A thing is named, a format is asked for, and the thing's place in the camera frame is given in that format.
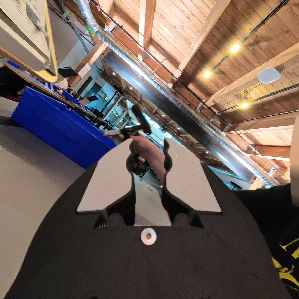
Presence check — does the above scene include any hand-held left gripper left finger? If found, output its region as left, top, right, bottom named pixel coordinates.
left=77, top=139, right=137, bottom=226

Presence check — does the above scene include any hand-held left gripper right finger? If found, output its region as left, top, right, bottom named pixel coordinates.
left=162, top=138, right=222, bottom=224

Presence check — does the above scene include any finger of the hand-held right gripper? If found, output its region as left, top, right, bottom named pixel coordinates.
left=103, top=125, right=143, bottom=138

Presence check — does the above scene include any large blue plastic bin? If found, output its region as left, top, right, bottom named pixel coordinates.
left=11, top=86, right=117, bottom=170

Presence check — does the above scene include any person's right hand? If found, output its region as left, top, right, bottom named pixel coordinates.
left=133, top=135, right=168, bottom=182

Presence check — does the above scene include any white paper notice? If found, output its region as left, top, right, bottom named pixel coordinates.
left=78, top=63, right=91, bottom=78

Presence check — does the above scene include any wooden display board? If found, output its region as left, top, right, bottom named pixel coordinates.
left=0, top=0, right=59, bottom=84

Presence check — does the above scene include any person's black yellow shirt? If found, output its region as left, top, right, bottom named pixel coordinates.
left=234, top=183, right=299, bottom=299

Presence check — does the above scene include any white rounded holder bar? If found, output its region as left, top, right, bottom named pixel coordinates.
left=0, top=14, right=51, bottom=71

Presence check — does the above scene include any white ceiling sensor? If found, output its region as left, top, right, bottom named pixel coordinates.
left=256, top=67, right=281, bottom=84

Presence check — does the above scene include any instruction poster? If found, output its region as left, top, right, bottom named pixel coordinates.
left=0, top=0, right=47, bottom=39

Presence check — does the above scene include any silver ventilation duct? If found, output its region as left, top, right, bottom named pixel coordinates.
left=75, top=0, right=275, bottom=187

